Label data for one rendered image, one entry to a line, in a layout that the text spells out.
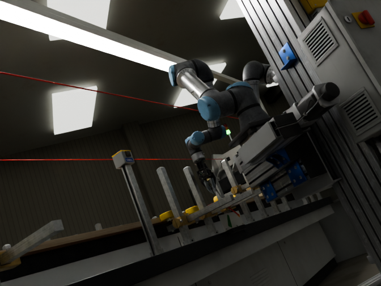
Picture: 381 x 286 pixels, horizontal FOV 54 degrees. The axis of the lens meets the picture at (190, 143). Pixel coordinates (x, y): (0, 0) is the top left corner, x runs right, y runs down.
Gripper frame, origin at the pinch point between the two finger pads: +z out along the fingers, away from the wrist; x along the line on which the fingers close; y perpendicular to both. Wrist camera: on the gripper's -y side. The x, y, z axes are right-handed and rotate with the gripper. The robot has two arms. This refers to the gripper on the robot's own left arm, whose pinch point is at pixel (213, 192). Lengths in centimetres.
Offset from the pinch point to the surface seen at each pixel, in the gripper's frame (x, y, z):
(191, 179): -8.2, 3.9, -11.6
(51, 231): -23, 127, 11
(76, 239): -50, 72, 5
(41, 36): -122, -96, -242
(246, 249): 0.4, -24.7, 37.5
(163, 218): -27.1, 21.7, 5.1
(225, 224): -2.7, -9.0, 19.2
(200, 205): -9.3, 3.5, 4.8
